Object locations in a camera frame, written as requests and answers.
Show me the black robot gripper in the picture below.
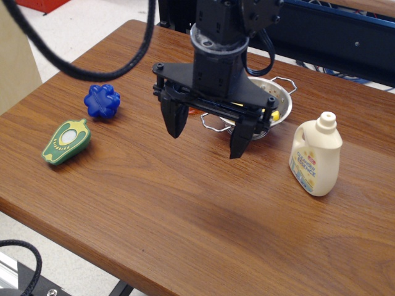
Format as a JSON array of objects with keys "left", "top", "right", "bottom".
[{"left": 152, "top": 51, "right": 278, "bottom": 159}]

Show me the yellow toy banana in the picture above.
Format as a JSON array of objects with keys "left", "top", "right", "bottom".
[{"left": 232, "top": 103, "right": 280, "bottom": 121}]

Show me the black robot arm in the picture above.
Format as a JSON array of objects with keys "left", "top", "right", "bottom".
[{"left": 152, "top": 1, "right": 283, "bottom": 158}]

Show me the steel colander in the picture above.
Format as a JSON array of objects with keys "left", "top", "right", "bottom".
[{"left": 200, "top": 76, "right": 297, "bottom": 134}]

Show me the orange plastic plate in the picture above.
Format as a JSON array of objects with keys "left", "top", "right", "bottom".
[{"left": 186, "top": 107, "right": 205, "bottom": 115}]

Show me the blue flower-shaped toy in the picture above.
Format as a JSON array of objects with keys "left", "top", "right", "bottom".
[{"left": 84, "top": 84, "right": 120, "bottom": 119}]

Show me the cream detergent bottle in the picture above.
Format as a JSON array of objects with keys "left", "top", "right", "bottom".
[{"left": 289, "top": 112, "right": 343, "bottom": 197}]

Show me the green yellow pepper toy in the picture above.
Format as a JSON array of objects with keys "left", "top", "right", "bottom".
[{"left": 41, "top": 118, "right": 91, "bottom": 165}]

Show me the wooden cabinet panel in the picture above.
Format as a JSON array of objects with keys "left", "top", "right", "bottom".
[{"left": 0, "top": 4, "right": 42, "bottom": 113}]

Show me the red box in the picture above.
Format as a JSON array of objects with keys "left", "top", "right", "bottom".
[{"left": 16, "top": 0, "right": 69, "bottom": 14}]

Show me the black braided cable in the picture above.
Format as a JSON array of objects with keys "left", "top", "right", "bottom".
[{"left": 0, "top": 0, "right": 157, "bottom": 83}]

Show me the black metal frame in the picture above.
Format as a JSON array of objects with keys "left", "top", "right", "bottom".
[{"left": 159, "top": 1, "right": 394, "bottom": 86}]

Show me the black base plate with screw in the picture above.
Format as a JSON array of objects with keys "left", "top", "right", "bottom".
[{"left": 0, "top": 258, "right": 75, "bottom": 296}]

